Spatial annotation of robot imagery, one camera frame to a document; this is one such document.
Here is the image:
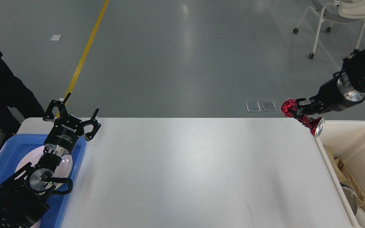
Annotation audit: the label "pink plate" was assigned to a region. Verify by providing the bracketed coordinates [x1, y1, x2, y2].
[15, 146, 73, 194]

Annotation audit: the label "brown paper bag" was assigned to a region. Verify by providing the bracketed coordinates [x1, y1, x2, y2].
[323, 145, 365, 207]

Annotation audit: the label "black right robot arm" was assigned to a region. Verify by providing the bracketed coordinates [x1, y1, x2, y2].
[289, 49, 365, 118]

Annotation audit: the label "white paper roll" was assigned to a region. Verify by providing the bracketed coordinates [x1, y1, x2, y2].
[355, 207, 365, 228]

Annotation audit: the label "beige waste bin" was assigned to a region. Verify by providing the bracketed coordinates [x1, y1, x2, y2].
[315, 121, 365, 228]

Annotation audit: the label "red foil wrapper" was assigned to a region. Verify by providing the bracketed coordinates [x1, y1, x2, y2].
[280, 98, 325, 138]

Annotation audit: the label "white chair on wheels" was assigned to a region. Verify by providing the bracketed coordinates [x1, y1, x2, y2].
[293, 0, 365, 59]

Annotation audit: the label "person in black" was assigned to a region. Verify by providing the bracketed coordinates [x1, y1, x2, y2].
[0, 51, 45, 145]

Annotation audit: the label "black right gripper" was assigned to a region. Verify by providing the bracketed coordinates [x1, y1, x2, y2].
[293, 72, 365, 118]

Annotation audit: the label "floor socket plates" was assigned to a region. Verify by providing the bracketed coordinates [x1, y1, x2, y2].
[245, 101, 278, 112]

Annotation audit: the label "white floor label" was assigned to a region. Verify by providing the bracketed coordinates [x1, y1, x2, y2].
[50, 34, 62, 41]

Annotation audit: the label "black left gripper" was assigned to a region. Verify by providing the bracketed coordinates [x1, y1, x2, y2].
[42, 93, 101, 152]

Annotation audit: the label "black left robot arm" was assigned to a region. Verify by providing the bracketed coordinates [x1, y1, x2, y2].
[0, 93, 100, 228]

